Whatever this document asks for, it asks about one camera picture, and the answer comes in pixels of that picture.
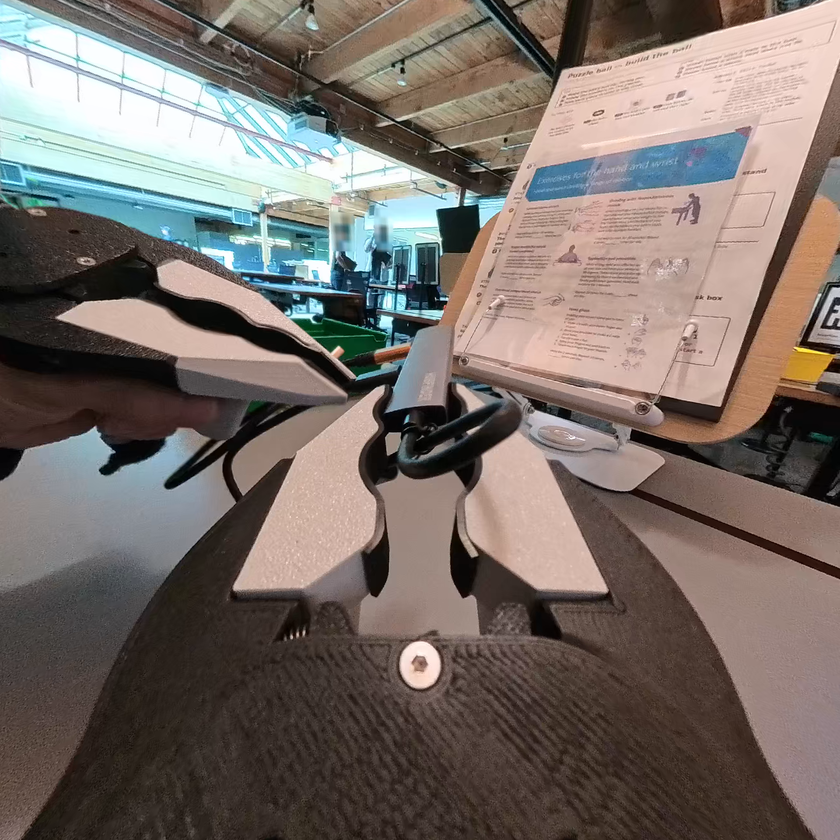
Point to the wooden document stand board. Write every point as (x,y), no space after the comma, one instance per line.
(787,315)

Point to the green plastic bin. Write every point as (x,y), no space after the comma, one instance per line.
(348,338)

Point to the yellow plastic bin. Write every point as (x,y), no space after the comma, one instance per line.
(807,367)

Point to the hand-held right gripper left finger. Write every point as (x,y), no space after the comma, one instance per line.
(315,518)

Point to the white instruction sheet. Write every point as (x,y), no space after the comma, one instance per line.
(774,79)

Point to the grey USB hub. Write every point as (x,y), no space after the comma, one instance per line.
(423,367)

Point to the black screen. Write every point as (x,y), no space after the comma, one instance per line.
(458,228)

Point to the dark background table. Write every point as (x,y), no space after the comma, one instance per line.
(308,292)

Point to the ceiling projector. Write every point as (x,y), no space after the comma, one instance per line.
(313,131)

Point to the person's left hand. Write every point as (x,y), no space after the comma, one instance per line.
(79,407)

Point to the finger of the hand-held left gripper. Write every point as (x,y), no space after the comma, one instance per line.
(197,361)
(216,289)

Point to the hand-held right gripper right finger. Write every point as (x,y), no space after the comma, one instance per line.
(531,525)

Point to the ceiling spot lamp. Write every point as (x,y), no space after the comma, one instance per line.
(312,19)
(401,75)

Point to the white stand base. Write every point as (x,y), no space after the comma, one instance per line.
(610,469)

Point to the black white marker sign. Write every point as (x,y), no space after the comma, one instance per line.
(825,318)

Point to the blue header exercise sheet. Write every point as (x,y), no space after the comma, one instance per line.
(610,262)

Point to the silver stand ledge bar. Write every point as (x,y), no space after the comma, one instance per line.
(558,387)

